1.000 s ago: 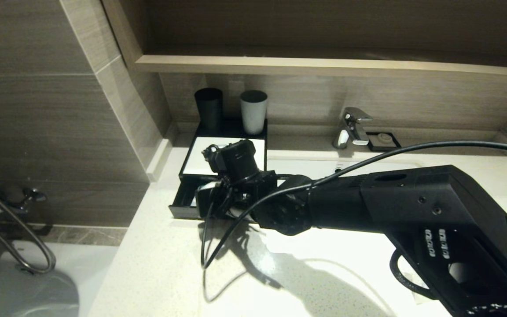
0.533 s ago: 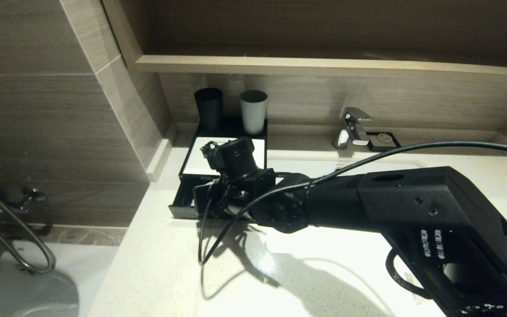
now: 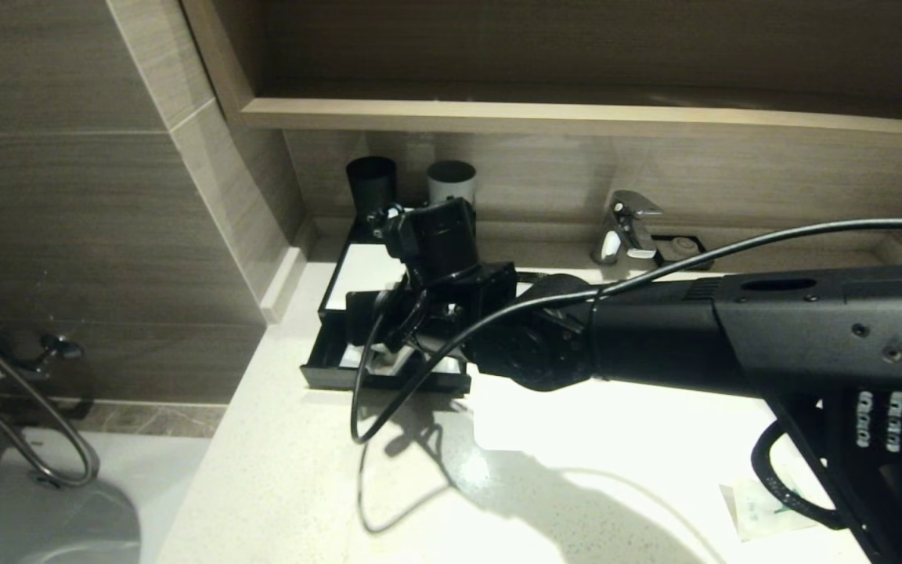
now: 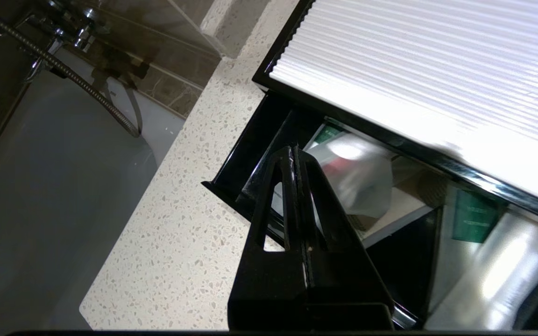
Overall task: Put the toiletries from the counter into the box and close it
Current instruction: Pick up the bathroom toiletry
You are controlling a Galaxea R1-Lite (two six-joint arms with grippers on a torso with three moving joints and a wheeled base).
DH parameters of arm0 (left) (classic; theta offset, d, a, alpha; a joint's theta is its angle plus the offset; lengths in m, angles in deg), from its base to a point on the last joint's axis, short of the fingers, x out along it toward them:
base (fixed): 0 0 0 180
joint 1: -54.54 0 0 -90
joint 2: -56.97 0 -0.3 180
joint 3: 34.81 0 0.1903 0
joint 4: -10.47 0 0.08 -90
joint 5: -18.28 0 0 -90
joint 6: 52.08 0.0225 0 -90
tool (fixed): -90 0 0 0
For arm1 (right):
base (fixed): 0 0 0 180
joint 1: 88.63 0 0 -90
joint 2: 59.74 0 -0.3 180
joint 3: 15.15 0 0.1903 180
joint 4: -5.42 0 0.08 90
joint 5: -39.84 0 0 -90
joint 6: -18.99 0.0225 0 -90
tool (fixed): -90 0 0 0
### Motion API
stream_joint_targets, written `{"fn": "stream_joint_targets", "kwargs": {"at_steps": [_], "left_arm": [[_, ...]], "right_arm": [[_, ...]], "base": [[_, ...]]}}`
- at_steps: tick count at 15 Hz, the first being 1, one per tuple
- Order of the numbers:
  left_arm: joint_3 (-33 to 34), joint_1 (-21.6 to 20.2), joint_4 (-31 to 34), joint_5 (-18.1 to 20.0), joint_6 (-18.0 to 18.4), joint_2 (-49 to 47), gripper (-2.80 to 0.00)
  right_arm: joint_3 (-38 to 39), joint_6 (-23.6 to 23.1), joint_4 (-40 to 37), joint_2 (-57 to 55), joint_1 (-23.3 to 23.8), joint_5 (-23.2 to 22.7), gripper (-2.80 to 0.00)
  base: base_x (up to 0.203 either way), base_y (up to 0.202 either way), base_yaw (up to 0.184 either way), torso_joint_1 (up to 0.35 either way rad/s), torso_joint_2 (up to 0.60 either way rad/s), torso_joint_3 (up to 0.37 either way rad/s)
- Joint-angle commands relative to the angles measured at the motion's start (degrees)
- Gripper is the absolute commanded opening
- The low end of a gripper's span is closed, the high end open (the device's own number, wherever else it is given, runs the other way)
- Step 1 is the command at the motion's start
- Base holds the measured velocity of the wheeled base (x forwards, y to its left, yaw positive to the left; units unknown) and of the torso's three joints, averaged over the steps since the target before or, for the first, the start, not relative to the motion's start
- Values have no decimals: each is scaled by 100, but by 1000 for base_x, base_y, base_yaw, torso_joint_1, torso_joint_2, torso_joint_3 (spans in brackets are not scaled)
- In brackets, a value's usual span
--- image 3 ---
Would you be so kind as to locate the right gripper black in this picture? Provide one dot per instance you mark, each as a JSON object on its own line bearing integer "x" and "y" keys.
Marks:
{"x": 443, "y": 243}

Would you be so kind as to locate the small packet with pink item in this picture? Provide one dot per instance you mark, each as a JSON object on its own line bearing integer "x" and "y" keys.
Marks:
{"x": 392, "y": 360}

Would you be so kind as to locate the shower cap packet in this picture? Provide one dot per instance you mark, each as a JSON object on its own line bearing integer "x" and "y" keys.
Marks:
{"x": 756, "y": 513}

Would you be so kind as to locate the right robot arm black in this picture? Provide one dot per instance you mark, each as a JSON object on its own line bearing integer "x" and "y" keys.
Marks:
{"x": 733, "y": 337}

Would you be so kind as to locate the black amenity box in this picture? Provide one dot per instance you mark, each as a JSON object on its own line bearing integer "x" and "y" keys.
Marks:
{"x": 361, "y": 227}

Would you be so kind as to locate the grey cup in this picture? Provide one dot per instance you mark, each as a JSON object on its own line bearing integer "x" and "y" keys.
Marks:
{"x": 451, "y": 176}

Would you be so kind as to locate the black cup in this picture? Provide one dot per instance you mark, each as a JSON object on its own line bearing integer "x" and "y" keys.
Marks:
{"x": 371, "y": 188}

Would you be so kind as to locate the white tube packet green label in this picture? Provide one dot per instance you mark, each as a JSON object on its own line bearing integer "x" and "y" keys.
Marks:
{"x": 349, "y": 356}

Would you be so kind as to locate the chrome sink faucet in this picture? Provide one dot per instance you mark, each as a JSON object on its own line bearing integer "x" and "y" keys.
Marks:
{"x": 627, "y": 223}

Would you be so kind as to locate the black soap dish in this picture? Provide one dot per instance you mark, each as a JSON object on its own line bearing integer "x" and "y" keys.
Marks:
{"x": 666, "y": 254}

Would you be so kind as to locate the white sink basin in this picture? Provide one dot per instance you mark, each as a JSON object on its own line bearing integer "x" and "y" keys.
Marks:
{"x": 576, "y": 423}

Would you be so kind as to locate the round soap bar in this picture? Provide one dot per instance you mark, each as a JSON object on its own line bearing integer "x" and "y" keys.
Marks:
{"x": 684, "y": 246}

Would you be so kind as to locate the white bathtub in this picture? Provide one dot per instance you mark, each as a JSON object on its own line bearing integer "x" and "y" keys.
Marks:
{"x": 161, "y": 486}

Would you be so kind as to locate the chrome bathtub mixer tap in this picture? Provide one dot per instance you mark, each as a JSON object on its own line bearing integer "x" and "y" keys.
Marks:
{"x": 55, "y": 348}

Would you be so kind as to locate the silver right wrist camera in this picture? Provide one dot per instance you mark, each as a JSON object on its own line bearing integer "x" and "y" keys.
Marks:
{"x": 365, "y": 317}

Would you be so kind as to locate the wooden wall shelf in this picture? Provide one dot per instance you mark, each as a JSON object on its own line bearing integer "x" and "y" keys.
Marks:
{"x": 576, "y": 117}

